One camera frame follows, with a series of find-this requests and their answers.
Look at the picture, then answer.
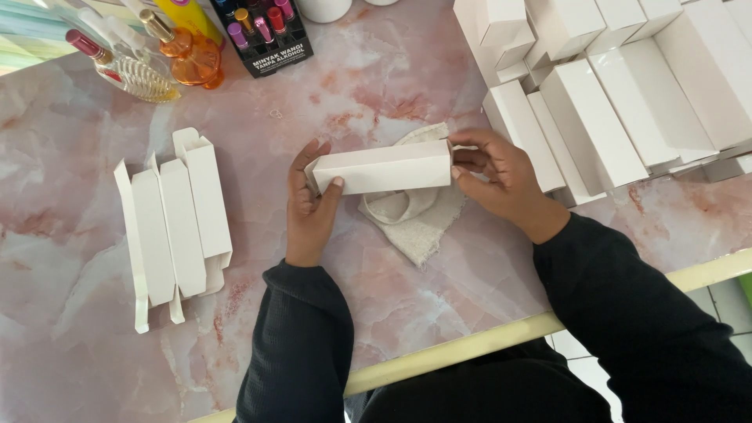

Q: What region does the pile of assembled white boxes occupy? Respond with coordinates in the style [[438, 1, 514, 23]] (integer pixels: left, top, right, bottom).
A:
[[452, 0, 752, 208]]

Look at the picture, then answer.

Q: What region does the white carton box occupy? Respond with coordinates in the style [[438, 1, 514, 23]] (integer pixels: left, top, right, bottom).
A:
[[304, 139, 454, 197]]

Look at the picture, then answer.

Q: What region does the clear perfume bottle red cap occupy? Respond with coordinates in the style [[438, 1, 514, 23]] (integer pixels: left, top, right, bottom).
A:
[[65, 28, 181, 104]]

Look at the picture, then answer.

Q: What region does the clear plastic spray bottle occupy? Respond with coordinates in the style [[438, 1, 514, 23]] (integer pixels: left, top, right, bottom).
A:
[[76, 7, 121, 48], [105, 14, 150, 61]]

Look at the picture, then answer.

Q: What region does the person's left hand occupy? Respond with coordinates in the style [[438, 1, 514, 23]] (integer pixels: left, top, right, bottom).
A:
[[286, 139, 346, 268]]

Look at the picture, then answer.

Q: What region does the pastel striped stack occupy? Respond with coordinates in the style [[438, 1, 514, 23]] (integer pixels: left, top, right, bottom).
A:
[[0, 0, 80, 76]]

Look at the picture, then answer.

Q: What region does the yellow bottle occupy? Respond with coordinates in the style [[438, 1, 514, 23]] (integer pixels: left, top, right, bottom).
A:
[[153, 0, 226, 49]]

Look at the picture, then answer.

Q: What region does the beige woven cloth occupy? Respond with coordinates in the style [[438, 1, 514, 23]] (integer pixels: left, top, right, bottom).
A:
[[358, 121, 471, 269]]

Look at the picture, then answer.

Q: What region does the person's right hand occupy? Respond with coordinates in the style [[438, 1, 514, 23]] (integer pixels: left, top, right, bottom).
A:
[[449, 128, 571, 245]]

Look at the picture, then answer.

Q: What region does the row of coloured perfume vials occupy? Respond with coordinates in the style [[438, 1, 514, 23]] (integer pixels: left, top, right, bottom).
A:
[[214, 0, 297, 51]]

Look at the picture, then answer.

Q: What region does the black cardboard display box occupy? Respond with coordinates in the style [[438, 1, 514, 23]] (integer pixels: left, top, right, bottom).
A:
[[210, 0, 315, 79]]

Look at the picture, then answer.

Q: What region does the flat unfolded white carton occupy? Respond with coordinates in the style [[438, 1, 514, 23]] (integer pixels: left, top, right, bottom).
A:
[[130, 153, 177, 310], [157, 155, 208, 325], [114, 159, 151, 335], [172, 127, 234, 298]]

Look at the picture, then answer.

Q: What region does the orange perfume bottle gold cap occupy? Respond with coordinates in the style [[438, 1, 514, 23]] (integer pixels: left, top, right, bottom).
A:
[[139, 8, 226, 90]]

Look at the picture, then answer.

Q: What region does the person's dark clothing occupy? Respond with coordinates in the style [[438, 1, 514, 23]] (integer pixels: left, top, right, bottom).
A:
[[345, 337, 615, 423]]

